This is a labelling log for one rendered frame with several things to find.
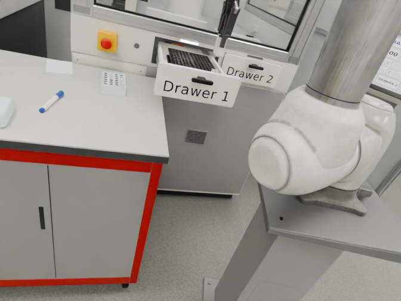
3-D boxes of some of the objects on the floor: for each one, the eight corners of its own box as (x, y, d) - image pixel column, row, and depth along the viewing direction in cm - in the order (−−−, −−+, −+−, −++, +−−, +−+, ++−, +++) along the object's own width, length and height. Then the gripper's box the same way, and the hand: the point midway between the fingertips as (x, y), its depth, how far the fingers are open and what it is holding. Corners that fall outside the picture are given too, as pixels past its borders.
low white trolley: (136, 297, 115) (169, 156, 74) (-38, 304, 98) (-119, 126, 57) (138, 198, 161) (159, 78, 121) (20, 192, 144) (-1, 49, 103)
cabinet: (238, 202, 181) (289, 94, 138) (72, 193, 152) (71, 51, 109) (210, 129, 257) (237, 44, 214) (96, 113, 228) (101, 11, 185)
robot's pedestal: (272, 364, 107) (392, 248, 66) (199, 351, 105) (278, 221, 64) (262, 291, 132) (345, 174, 92) (203, 278, 130) (262, 153, 89)
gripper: (257, -14, 80) (231, 64, 93) (242, -18, 92) (222, 51, 105) (234, -21, 78) (211, 60, 91) (222, -25, 90) (203, 47, 103)
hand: (219, 46), depth 96 cm, fingers closed
